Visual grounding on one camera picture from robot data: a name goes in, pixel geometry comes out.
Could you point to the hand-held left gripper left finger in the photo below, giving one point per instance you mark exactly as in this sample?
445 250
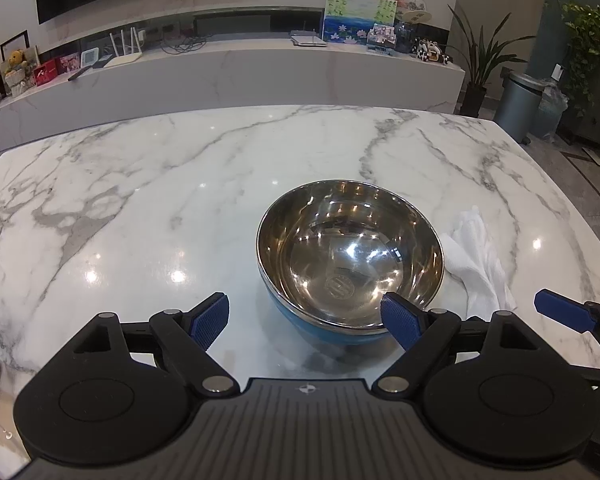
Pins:
214 321

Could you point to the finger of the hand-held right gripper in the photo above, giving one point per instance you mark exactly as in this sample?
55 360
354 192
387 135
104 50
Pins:
562 310

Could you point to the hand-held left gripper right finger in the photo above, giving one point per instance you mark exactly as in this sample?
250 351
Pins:
399 321

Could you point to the stainless steel bowl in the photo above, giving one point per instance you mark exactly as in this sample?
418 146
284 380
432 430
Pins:
350 260

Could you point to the white cloth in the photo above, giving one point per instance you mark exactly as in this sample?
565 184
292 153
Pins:
480 260

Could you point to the clear plastic water bottle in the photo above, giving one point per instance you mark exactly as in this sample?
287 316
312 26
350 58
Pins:
552 105

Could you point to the grey metal trash can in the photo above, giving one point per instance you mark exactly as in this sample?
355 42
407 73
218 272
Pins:
520 105

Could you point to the long-leaf potted plant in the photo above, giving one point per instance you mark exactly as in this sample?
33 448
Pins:
474 97

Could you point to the white marble television console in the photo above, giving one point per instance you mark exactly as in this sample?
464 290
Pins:
280 75

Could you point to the bushy green plant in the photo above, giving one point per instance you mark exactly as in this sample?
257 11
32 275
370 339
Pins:
587 40

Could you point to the black and white cow toy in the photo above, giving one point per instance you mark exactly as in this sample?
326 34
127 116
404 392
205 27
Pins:
430 51

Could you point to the white router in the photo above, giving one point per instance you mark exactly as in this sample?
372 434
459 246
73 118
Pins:
122 59

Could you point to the black remote control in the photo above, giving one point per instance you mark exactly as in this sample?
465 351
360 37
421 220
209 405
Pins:
77 74

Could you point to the dark glass jar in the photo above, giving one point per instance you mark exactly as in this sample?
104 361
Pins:
407 37

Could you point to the small framed photo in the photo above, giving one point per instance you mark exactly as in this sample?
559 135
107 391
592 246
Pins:
381 37

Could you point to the small white display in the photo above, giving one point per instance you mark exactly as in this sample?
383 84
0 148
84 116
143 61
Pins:
90 57

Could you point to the grey notebook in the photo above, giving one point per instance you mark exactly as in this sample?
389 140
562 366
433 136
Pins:
307 40

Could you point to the pink card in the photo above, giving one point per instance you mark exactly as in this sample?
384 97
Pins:
69 62

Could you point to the red card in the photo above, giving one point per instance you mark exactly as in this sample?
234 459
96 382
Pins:
45 73

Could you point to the lotus pond painting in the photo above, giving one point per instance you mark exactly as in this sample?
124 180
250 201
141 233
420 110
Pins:
350 20

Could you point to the round paper fan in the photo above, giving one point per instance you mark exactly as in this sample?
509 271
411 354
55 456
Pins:
411 6

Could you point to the teddy bear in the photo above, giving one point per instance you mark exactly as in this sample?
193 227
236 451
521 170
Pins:
16 72

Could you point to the black picture frame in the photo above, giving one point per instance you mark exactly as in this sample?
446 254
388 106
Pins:
14 45

